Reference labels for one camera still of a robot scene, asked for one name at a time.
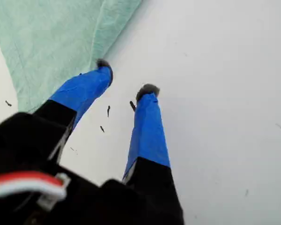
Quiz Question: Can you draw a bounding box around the green t-shirt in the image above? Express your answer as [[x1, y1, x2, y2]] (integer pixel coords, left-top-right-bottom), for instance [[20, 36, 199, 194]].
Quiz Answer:
[[0, 0, 143, 114]]

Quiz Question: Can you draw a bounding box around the red white gripper wire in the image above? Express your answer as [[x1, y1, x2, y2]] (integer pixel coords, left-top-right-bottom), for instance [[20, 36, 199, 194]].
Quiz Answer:
[[0, 170, 70, 211]]

